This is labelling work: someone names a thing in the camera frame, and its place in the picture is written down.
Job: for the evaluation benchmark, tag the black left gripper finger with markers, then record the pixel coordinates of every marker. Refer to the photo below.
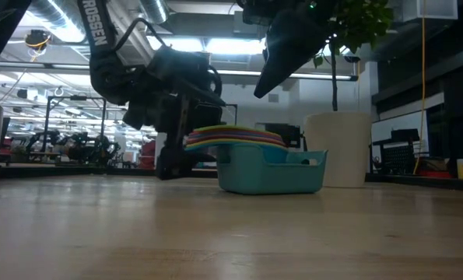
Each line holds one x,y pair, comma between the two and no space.
207,116
202,157

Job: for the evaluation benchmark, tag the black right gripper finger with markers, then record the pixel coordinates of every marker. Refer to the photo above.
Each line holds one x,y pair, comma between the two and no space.
289,50

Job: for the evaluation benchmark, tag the green measuring cup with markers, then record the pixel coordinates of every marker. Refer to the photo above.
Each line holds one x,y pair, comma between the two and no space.
235,127

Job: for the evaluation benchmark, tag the red measuring cup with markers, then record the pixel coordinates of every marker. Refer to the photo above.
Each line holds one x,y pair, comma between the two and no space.
235,130

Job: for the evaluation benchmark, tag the yellow measuring cup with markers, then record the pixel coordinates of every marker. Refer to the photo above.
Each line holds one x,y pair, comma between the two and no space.
235,142

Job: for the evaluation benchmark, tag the large light blue measuring cup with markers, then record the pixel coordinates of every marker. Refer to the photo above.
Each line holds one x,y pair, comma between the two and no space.
254,153

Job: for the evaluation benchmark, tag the teal square measuring cup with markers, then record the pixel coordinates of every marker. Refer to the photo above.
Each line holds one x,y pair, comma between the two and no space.
270,179

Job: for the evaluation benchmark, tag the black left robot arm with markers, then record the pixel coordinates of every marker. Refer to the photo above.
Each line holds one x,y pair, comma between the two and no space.
99,58

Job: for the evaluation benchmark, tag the long ceiling light tube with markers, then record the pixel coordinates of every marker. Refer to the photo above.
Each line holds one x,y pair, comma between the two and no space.
324,76

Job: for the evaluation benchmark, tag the red object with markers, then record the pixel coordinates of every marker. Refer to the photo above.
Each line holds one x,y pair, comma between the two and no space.
148,155

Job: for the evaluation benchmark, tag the leafy green plant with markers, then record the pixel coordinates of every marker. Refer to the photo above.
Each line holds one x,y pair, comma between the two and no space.
365,23

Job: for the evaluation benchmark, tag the black monitor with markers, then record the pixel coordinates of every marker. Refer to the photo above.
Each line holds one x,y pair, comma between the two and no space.
289,134

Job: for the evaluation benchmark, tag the black metal stand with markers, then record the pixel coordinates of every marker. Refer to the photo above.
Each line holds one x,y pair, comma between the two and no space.
75,97

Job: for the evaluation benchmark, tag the distant black robot station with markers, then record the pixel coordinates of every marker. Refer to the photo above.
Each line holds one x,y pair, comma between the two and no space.
83,149

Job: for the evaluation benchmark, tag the large white plant pot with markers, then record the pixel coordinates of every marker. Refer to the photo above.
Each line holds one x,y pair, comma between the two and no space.
340,155

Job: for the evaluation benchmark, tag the black perforated metal rack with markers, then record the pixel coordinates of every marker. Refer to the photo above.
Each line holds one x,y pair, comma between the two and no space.
400,155

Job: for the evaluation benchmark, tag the white ceiling box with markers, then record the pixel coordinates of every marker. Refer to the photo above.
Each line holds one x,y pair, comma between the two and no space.
437,9

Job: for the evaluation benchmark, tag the silver ventilation duct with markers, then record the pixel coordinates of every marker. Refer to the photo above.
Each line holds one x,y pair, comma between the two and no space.
60,19
153,9

